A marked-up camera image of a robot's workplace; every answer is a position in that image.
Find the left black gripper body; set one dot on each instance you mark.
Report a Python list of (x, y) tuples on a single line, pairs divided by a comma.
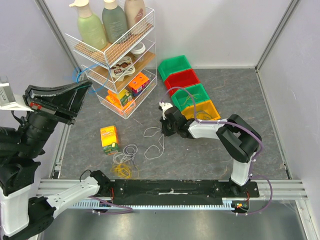
[(60, 107)]

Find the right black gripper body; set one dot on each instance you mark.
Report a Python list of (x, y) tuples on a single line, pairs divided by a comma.
[(167, 124)]

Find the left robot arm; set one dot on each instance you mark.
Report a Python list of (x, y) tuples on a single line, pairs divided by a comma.
[(22, 216)]

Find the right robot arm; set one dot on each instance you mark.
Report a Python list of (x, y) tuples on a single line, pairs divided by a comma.
[(239, 139)]

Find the near green plastic bin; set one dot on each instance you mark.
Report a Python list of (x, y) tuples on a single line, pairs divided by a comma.
[(182, 99)]

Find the green plastic bin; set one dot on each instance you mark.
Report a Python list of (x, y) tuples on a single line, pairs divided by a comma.
[(182, 99), (173, 65)]

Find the yellow plastic bin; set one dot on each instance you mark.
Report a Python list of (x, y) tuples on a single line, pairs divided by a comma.
[(204, 111)]

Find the red plastic bin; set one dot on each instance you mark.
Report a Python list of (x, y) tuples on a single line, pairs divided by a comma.
[(182, 79)]

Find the orange sponge pack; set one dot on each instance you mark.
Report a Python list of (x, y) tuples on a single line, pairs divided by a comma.
[(113, 99)]

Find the orange purple box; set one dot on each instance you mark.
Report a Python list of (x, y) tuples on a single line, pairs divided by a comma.
[(138, 84)]

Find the green yellow box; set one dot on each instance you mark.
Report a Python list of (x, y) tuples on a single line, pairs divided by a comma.
[(125, 96)]

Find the far green plastic bin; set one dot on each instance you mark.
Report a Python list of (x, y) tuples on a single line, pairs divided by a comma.
[(173, 65)]

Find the orange green juice carton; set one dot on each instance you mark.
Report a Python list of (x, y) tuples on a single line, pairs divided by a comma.
[(109, 140)]

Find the yogurt multipack carton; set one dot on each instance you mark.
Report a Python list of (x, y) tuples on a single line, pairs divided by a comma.
[(124, 67)]

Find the light green pump bottle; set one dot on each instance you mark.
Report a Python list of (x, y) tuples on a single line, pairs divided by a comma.
[(89, 25)]

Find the paper cup with lid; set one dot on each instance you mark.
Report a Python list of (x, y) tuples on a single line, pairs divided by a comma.
[(138, 49)]

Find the dark green bottle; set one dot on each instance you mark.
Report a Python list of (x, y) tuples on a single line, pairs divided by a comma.
[(114, 20)]

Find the beige brown bottle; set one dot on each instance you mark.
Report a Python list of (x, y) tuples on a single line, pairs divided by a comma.
[(135, 12)]

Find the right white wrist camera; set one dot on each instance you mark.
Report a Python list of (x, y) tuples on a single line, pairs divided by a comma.
[(164, 106)]

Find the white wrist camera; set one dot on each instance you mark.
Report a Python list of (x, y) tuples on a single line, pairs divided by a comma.
[(164, 106), (10, 101)]

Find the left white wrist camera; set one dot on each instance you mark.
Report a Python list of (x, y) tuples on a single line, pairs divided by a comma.
[(10, 101)]

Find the white wire shelf rack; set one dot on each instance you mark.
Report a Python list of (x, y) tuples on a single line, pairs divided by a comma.
[(96, 65)]

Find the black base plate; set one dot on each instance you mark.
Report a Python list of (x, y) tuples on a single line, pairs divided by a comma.
[(129, 190)]

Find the white slotted cable duct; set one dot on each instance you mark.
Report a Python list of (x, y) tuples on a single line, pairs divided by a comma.
[(93, 204)]

